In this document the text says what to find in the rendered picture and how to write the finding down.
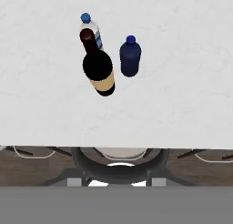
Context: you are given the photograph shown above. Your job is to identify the dark wine bottle, tan label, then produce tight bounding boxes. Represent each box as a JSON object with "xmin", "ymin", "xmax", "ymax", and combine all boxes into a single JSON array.
[{"xmin": 79, "ymin": 27, "xmax": 117, "ymax": 97}]

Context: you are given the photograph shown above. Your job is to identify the dark blue bottle, blue cap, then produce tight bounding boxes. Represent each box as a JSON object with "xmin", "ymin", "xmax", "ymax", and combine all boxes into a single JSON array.
[{"xmin": 119, "ymin": 35, "xmax": 142, "ymax": 78}]

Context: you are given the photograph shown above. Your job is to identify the clear water bottle, blue cap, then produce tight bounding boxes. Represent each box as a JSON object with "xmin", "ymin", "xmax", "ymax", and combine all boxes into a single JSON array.
[{"xmin": 79, "ymin": 12, "xmax": 105, "ymax": 53}]

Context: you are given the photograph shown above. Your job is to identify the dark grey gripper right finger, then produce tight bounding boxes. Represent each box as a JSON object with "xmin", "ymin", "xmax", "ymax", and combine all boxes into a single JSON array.
[{"xmin": 146, "ymin": 168, "xmax": 190, "ymax": 188}]

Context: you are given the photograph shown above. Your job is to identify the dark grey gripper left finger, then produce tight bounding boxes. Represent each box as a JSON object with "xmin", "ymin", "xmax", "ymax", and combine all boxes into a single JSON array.
[{"xmin": 45, "ymin": 168, "xmax": 93, "ymax": 188}]

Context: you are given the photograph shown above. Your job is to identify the pale seat stool, dark legs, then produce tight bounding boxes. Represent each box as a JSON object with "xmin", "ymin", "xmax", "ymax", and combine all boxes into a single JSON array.
[
  {"xmin": 0, "ymin": 145, "xmax": 74, "ymax": 160},
  {"xmin": 177, "ymin": 148, "xmax": 233, "ymax": 164}
]

